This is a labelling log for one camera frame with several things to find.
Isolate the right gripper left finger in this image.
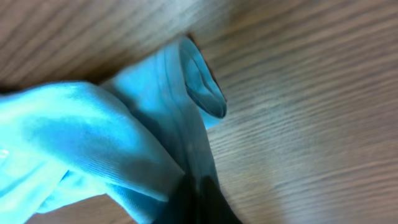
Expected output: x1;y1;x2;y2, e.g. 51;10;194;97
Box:
154;175;197;224

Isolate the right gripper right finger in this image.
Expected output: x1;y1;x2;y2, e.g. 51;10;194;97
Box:
199;177;242;224

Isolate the light blue t-shirt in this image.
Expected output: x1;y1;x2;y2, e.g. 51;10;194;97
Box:
1;37;227;223

